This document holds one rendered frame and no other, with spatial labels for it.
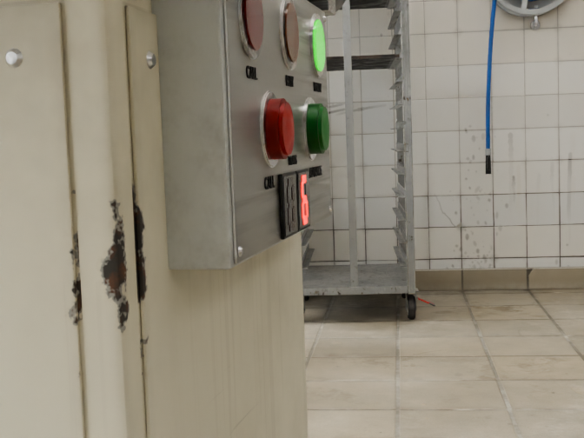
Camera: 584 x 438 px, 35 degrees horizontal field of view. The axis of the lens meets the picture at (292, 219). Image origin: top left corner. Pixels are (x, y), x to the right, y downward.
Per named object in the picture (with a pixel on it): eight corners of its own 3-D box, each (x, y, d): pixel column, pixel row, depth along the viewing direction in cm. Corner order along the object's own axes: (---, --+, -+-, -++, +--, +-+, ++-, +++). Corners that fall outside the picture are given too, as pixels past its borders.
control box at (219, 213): (160, 270, 41) (143, -55, 39) (283, 218, 64) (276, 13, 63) (240, 269, 40) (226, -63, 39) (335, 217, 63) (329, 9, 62)
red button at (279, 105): (250, 161, 45) (248, 98, 45) (265, 159, 48) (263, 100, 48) (282, 160, 45) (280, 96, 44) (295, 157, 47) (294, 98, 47)
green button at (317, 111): (295, 155, 55) (293, 103, 54) (305, 153, 58) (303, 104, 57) (321, 154, 54) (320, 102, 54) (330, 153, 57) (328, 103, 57)
